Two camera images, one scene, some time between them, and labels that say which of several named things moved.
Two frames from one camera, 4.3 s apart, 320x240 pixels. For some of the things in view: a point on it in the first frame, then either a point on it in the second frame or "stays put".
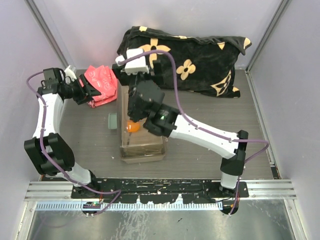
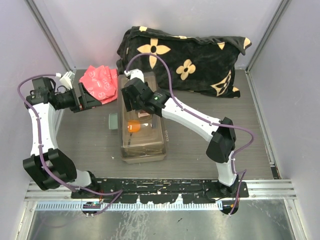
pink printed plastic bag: [103, 79] stays put
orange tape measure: [132, 127] stays put
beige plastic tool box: [142, 146] stays put
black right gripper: [124, 79] to [130, 103]
